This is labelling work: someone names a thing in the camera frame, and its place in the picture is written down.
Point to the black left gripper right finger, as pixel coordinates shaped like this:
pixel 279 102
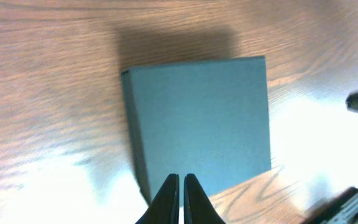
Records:
pixel 197 207

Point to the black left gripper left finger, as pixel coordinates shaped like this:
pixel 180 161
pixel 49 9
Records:
pixel 164 208

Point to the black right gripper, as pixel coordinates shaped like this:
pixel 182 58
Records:
pixel 342 210

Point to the dark green box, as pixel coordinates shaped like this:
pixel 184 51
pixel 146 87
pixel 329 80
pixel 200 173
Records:
pixel 207 118

